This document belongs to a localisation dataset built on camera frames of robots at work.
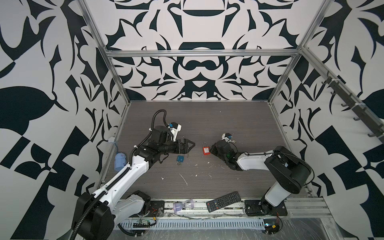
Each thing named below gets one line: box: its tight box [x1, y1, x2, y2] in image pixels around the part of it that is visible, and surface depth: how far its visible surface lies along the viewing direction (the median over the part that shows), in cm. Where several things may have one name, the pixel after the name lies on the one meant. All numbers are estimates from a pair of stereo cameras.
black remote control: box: [206, 191, 242, 213], surface depth 77 cm
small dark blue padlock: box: [176, 154, 185, 166], surface depth 91 cm
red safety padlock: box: [202, 141, 211, 156], surface depth 95 cm
